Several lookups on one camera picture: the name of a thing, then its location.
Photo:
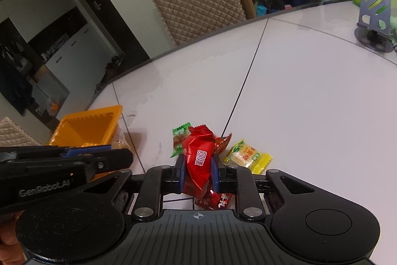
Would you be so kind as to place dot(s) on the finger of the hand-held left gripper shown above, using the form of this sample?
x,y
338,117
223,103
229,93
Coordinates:
x,y
88,150
114,159

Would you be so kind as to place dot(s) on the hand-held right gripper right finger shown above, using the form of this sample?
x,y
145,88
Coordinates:
x,y
215,175

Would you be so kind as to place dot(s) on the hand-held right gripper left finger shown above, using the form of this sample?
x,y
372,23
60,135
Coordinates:
x,y
181,175

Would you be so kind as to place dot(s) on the orange plastic tray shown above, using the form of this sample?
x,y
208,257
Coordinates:
x,y
83,128

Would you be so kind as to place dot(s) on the dark red snack packet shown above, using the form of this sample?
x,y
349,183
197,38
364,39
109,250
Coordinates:
x,y
217,200

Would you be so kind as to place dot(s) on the small green candy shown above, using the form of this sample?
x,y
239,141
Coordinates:
x,y
180,139

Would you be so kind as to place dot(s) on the yellow green candy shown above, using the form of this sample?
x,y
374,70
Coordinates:
x,y
248,156

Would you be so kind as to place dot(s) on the person's left hand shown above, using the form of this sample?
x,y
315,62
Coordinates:
x,y
11,240

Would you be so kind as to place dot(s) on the clear plastic wrapper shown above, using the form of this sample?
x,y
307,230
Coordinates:
x,y
121,139

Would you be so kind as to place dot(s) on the row of shoes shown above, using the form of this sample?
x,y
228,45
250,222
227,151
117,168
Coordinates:
x,y
110,71

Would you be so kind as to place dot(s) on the white cabinet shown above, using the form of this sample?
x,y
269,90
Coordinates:
x,y
62,50

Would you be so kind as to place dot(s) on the dark wooden door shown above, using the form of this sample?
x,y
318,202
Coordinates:
x,y
102,4

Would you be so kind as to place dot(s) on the blue box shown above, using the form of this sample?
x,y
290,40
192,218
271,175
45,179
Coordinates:
x,y
297,2

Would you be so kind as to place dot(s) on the light green cloth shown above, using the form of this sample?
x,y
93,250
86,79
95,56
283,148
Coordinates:
x,y
392,41

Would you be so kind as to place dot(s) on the grey phone stand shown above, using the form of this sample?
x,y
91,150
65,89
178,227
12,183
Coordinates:
x,y
375,16

